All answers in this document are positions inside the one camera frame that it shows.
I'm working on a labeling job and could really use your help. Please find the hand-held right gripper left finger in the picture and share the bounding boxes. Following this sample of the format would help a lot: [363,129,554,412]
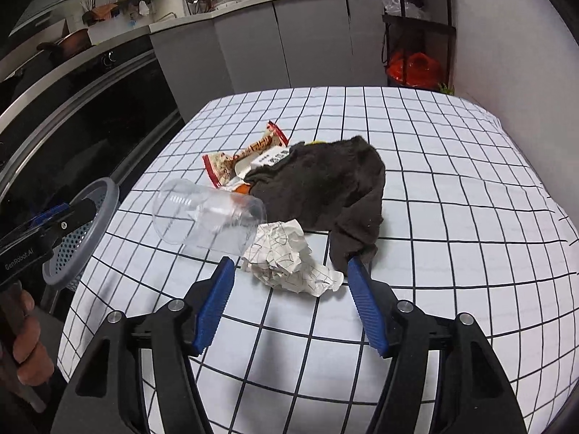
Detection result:
[50,257,237,434]

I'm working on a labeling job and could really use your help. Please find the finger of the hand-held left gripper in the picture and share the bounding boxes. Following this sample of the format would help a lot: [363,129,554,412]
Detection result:
[27,203,71,231]
[38,199,98,242]

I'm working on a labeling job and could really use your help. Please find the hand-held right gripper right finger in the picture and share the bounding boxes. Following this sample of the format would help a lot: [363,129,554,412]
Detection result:
[346,257,528,434]

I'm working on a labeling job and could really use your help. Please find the grey perforated plastic basket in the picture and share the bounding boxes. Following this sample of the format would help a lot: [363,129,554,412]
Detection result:
[42,177,121,291]

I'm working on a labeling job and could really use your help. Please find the white paper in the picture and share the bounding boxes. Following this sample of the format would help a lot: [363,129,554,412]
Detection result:
[240,219,345,298]

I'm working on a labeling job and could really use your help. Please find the clear plastic cup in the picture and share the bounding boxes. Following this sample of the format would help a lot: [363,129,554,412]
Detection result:
[152,178,267,256]

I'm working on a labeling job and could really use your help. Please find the dark brown cloth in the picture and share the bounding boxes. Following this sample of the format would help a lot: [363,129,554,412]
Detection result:
[246,135,386,276]

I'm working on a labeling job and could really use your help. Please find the red and white snack wrapper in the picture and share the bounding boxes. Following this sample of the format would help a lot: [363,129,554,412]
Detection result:
[202,120,290,189]

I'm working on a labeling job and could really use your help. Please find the white drink carton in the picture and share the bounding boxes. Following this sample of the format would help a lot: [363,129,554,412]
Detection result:
[225,146,291,195]

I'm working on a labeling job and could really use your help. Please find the person's left hand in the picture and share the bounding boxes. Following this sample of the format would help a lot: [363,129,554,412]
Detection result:
[13,288,56,386]

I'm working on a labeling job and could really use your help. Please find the black built-in oven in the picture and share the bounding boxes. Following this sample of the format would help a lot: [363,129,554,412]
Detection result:
[0,31,184,209]

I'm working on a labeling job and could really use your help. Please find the white checked tablecloth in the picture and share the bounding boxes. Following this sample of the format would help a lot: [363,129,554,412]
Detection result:
[56,86,568,434]

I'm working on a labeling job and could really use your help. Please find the dark wok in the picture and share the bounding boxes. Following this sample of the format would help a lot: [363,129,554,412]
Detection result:
[36,28,91,58]

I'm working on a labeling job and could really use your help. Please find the black range hood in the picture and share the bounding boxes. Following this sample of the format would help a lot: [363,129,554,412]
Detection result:
[9,0,86,39]

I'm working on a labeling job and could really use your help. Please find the red plastic bag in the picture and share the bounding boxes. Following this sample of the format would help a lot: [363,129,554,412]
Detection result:
[386,51,444,89]

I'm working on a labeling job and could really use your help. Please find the grey kitchen cabinets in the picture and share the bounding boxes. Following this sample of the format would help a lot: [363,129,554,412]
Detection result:
[149,0,390,123]

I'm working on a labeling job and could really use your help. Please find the black metal shelf rack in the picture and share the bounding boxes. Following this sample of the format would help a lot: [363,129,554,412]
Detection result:
[377,0,457,93]

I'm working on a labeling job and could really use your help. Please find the clear plastic bag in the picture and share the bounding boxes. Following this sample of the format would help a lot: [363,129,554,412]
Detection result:
[382,0,428,20]

